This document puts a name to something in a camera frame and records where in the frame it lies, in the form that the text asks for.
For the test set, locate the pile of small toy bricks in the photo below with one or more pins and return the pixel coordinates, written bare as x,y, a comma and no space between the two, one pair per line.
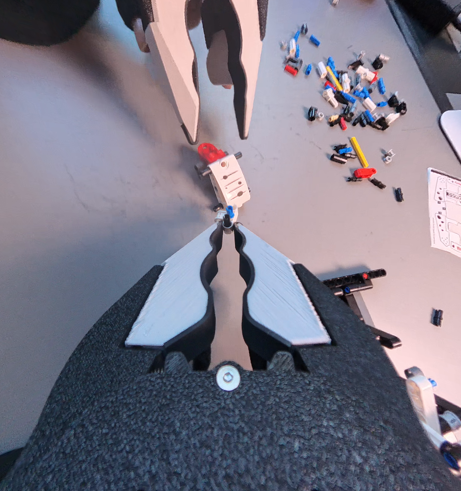
353,92

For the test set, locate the grey desk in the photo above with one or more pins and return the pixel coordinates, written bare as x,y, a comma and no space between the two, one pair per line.
77,192

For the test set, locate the black toy pin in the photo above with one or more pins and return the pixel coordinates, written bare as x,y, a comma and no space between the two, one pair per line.
438,316

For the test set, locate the partly built toy brick vehicle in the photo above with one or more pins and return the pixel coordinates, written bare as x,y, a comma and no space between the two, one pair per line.
353,282

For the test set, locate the short black brick piece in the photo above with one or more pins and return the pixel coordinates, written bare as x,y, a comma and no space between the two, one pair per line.
398,194

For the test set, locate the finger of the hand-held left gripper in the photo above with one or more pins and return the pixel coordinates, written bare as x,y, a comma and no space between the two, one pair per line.
173,54
246,54

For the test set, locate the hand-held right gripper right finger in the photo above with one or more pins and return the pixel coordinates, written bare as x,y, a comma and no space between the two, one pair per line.
284,299

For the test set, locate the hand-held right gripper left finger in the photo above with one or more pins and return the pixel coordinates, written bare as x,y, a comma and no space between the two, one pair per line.
173,299

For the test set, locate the black power adapter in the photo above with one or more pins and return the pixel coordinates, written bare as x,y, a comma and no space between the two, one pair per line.
426,19

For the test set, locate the red white black brick subassembly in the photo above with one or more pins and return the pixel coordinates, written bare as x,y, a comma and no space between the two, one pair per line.
230,180

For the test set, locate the small white blue brick piece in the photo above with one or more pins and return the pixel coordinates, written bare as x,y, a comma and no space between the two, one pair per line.
227,219

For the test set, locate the person's left forearm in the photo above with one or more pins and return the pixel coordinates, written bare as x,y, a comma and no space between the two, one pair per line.
31,19

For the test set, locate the sticker sheet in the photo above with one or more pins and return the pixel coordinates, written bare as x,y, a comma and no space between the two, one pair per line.
453,219

